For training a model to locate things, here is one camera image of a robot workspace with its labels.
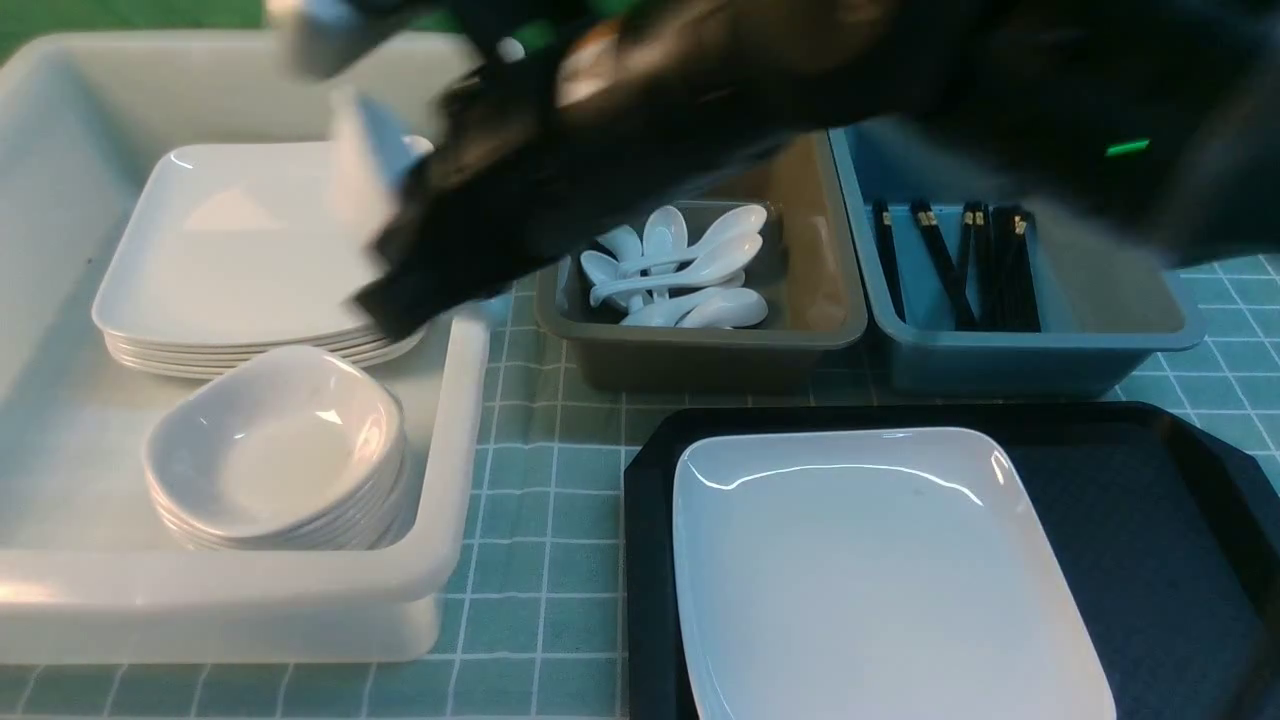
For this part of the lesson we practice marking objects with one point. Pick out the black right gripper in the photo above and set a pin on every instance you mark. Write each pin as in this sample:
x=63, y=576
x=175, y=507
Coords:
x=576, y=120

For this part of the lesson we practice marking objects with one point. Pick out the large white square plate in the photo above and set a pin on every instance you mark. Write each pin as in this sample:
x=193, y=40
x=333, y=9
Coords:
x=873, y=574

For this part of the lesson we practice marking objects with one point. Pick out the white bowl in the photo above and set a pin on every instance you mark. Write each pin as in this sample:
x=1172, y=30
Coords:
x=372, y=153

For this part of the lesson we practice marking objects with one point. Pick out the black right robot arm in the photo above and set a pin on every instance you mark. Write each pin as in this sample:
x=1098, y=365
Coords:
x=1155, y=119

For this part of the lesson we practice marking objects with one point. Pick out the pile of white spoons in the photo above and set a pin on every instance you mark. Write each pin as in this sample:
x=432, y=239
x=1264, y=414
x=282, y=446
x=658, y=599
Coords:
x=684, y=268

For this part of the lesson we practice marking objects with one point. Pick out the brown plastic bin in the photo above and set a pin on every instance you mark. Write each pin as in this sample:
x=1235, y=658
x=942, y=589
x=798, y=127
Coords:
x=807, y=272

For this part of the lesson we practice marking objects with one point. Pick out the stack of white square plates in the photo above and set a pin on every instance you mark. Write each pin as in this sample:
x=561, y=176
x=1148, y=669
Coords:
x=233, y=250

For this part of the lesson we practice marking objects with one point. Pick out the bundle of black chopsticks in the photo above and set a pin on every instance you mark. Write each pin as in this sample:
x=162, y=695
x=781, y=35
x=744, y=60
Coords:
x=958, y=267

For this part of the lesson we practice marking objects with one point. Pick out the stack of white bowls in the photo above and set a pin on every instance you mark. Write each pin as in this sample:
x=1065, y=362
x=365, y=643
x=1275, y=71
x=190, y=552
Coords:
x=294, y=450

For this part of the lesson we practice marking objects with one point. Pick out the green checkered tablecloth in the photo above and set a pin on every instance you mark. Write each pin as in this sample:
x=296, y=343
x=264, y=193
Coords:
x=533, y=615

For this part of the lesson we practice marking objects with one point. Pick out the blue plastic bin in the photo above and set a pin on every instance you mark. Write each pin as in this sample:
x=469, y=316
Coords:
x=1102, y=308

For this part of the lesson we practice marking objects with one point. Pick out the green backdrop cloth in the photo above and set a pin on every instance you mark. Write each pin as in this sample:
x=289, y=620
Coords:
x=23, y=21

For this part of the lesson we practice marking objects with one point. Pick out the large white plastic tub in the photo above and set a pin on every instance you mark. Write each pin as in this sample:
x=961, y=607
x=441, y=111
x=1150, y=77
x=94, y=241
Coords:
x=90, y=575

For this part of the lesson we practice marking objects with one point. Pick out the black serving tray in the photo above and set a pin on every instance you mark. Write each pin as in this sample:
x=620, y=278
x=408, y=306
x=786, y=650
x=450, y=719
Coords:
x=1167, y=536

